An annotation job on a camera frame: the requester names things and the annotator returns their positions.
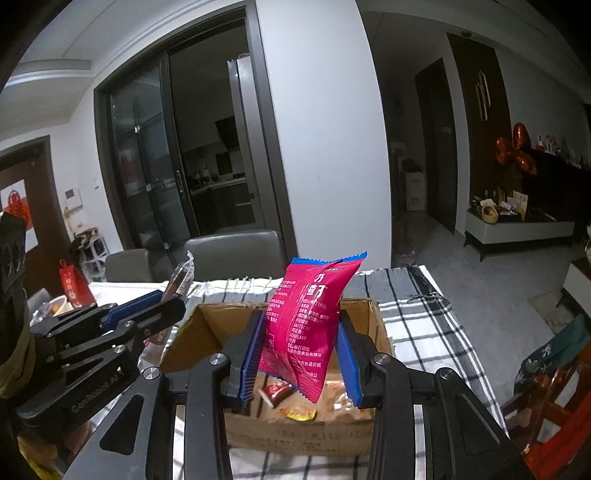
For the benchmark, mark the white side table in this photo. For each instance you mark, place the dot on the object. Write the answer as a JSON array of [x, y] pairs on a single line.
[[577, 281]]

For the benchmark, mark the tall dark cabinet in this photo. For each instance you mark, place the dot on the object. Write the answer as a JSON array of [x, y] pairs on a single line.
[[471, 115]]

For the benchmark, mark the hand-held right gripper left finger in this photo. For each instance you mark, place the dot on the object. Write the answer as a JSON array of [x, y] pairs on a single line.
[[251, 364]]

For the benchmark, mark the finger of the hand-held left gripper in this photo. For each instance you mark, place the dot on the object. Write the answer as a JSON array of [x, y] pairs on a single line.
[[134, 309], [157, 316]]

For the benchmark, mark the brown white snack bar packet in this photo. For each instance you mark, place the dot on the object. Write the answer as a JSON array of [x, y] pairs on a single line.
[[178, 281]]

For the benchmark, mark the grey upholstered chair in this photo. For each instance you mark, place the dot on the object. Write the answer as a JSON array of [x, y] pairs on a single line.
[[127, 265], [231, 254]]

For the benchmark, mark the white shelf rack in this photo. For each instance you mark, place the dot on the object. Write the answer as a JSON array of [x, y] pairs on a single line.
[[99, 249]]

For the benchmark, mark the dark interior door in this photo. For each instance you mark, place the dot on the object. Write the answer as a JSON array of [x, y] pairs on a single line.
[[436, 152]]

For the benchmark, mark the pink snack packet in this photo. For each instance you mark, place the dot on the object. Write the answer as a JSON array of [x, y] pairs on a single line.
[[304, 323]]

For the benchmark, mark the small woven basket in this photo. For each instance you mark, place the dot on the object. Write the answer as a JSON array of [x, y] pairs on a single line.
[[489, 214]]

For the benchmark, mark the person's left hand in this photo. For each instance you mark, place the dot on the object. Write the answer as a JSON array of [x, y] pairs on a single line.
[[51, 443]]

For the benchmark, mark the white bowl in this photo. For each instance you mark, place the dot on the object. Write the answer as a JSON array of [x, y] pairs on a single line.
[[57, 307]]

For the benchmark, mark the orange wooden chair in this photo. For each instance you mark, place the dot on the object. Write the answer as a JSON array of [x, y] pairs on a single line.
[[554, 406]]

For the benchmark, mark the yellow orange snack packet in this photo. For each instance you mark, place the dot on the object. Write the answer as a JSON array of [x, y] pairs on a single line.
[[300, 413]]

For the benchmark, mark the red foil balloon cluster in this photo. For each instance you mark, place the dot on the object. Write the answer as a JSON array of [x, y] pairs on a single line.
[[505, 150]]

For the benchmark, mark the red heart candy packet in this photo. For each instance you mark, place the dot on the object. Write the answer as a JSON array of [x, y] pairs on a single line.
[[277, 393]]

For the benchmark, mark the black white checked tablecloth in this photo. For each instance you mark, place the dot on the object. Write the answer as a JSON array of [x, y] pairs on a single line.
[[415, 323]]

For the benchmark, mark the dark framed sliding glass door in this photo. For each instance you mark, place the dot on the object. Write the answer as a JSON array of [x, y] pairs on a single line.
[[152, 161]]

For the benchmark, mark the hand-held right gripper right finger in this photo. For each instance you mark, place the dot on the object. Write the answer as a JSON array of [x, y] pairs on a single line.
[[348, 369]]

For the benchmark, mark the white wall intercom panel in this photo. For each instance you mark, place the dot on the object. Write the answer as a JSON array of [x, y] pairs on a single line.
[[72, 197]]

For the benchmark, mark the beige card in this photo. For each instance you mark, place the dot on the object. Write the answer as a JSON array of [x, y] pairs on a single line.
[[519, 205]]

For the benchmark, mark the red gift bag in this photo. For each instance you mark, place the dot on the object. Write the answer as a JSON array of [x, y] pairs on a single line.
[[76, 286]]

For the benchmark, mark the green cloth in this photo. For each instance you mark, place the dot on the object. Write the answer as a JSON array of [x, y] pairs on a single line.
[[563, 341]]

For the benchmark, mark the beige biscuit packet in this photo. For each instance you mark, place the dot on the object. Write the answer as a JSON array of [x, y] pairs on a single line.
[[337, 397]]

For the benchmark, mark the dark sideboard with white base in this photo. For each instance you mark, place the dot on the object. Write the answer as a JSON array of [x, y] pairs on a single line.
[[508, 230]]

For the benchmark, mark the red paper door decoration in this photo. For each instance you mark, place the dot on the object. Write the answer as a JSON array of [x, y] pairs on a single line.
[[16, 203]]

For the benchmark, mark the brown wooden entry door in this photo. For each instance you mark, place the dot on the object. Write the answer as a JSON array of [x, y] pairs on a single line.
[[46, 184]]

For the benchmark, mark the brown cardboard box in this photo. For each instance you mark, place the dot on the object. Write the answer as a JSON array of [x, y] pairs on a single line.
[[295, 438]]

